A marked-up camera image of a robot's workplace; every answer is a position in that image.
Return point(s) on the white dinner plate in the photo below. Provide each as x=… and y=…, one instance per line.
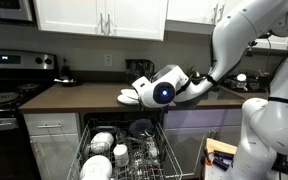
x=128, y=92
x=125, y=101

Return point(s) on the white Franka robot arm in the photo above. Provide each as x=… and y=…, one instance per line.
x=270, y=126

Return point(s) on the black counter dish tray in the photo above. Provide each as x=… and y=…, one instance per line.
x=255, y=85

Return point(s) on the black coffee maker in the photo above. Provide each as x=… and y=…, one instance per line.
x=137, y=70

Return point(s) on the dark round container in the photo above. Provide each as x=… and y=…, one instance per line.
x=140, y=128

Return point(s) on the clear drinking glass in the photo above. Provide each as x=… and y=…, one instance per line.
x=152, y=148
x=121, y=137

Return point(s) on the blue-rimmed container lid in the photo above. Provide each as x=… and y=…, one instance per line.
x=104, y=129

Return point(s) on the white bowl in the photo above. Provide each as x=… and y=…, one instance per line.
x=87, y=175
x=99, y=163
x=102, y=141

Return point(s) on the white printed mug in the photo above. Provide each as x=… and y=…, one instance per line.
x=121, y=156

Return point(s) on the small dish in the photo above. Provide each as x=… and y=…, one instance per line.
x=65, y=81

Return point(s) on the white under-sink cabinet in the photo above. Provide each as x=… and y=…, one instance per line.
x=217, y=123

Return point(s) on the dark bottle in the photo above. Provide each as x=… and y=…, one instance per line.
x=66, y=70

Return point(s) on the white drawer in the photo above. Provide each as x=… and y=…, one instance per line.
x=67, y=120

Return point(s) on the kitchen sink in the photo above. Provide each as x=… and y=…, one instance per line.
x=227, y=95

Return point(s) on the orange tool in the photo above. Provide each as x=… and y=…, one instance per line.
x=208, y=160

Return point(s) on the wooden board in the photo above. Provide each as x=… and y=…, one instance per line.
x=220, y=146

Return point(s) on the white-lidded jar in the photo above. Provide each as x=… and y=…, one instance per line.
x=241, y=81

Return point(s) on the dark blue tool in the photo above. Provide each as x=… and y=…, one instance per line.
x=224, y=155

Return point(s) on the wide white upper cabinet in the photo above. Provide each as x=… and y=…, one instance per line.
x=70, y=16

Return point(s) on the black tool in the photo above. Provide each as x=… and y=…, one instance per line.
x=220, y=164

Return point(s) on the white lower cabinet door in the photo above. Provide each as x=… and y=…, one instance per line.
x=57, y=156

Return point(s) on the black electric stove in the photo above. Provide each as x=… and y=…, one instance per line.
x=7, y=100

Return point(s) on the steel microwave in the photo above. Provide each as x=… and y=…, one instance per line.
x=7, y=10

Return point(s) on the white wall outlet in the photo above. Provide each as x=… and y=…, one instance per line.
x=108, y=59

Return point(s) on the robot mount table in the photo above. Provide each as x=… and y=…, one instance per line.
x=214, y=173

